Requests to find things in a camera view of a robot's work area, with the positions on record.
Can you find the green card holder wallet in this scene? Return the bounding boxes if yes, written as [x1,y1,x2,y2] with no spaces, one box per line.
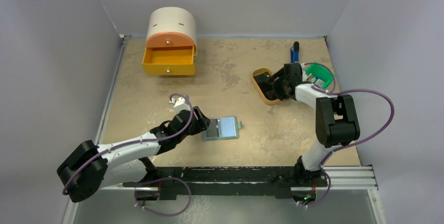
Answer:
[201,116,243,141]

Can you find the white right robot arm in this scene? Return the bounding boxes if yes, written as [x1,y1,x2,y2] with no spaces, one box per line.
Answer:
[263,63,360,186]

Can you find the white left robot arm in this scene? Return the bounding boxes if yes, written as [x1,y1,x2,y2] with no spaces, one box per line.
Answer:
[57,106,211,203]

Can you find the stack of black cards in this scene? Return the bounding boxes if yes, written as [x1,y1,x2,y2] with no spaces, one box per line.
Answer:
[254,72,272,87]

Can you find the tan oval tray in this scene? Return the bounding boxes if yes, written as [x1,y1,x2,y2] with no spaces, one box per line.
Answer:
[252,68,281,105]

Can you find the blue lighter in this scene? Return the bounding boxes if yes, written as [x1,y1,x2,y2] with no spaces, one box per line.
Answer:
[290,41,299,63]

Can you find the small box in bin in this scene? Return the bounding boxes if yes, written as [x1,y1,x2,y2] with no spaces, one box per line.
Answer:
[312,78,326,89]

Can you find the green plastic bin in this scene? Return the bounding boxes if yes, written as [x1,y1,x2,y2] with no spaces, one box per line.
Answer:
[304,62,335,89]

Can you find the yellow open drawer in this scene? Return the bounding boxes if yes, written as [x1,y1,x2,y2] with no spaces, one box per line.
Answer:
[141,46,196,76]

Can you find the white and orange drawer cabinet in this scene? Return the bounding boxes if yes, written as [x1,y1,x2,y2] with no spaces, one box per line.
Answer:
[145,7,197,48]

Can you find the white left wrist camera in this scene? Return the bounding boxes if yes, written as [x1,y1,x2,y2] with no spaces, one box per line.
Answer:
[170,97,190,113]

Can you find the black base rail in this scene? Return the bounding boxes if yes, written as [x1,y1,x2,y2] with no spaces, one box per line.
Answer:
[123,159,328,202]

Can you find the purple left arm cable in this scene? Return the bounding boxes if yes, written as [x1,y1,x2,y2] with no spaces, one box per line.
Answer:
[62,93,194,217]

